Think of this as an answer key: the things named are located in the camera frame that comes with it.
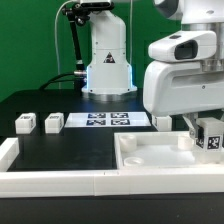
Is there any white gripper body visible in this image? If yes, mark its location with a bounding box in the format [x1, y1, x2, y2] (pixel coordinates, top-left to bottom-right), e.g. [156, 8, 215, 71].
[143, 61, 224, 117]

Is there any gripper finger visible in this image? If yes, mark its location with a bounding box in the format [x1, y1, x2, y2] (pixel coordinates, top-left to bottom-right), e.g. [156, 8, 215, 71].
[182, 113, 198, 138]

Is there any white square tabletop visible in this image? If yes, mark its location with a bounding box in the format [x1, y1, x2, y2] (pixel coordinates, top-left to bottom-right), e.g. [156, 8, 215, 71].
[114, 131, 224, 170]

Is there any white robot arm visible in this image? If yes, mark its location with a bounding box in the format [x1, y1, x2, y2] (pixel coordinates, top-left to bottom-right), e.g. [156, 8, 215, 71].
[62, 0, 224, 137]

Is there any white fiducial marker sheet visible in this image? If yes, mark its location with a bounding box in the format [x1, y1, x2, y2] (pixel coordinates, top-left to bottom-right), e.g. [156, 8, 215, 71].
[65, 112, 151, 128]

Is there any white U-shaped obstacle fence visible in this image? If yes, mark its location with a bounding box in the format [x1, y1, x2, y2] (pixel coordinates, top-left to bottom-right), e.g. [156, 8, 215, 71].
[0, 138, 224, 198]

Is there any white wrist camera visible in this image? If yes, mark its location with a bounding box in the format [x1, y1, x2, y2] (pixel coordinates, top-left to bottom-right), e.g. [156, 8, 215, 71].
[148, 31, 218, 63]

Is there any black cable bundle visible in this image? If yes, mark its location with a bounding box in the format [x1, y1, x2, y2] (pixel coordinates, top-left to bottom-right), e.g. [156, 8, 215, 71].
[39, 6, 88, 91]

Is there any grey thin cable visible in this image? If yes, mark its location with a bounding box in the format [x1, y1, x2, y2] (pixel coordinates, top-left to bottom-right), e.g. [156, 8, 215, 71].
[54, 0, 77, 90]

